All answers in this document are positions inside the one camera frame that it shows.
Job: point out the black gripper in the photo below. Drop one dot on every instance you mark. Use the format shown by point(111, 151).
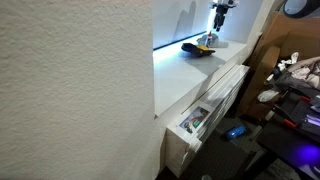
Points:
point(221, 13)

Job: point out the white glue bottle red cap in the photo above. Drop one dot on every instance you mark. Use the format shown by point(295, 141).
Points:
point(210, 39)

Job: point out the gray cap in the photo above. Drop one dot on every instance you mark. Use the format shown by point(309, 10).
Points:
point(219, 42)

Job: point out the navy cap with yellow logo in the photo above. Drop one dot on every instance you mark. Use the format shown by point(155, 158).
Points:
point(196, 50)

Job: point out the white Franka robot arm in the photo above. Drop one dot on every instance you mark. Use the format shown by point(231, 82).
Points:
point(300, 7)

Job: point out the blue tennis ball can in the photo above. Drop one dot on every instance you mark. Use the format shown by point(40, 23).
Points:
point(235, 132)

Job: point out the tall brown cardboard sheet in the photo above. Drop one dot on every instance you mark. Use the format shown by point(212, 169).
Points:
point(263, 66)

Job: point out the white crumpled cloth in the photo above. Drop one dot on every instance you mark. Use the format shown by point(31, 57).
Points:
point(267, 95)

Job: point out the open white drawer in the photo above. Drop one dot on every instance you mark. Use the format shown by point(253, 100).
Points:
point(206, 113)

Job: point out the colourful sticker on radiator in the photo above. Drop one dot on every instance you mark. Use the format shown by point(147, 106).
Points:
point(195, 120)

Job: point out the pile of clothes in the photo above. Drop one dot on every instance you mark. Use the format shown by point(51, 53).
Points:
point(303, 73)

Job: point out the black work desk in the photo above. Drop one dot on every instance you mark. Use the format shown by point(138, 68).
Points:
point(286, 143)

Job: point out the dark window frame rail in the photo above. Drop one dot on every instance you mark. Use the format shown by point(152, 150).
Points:
point(180, 40)

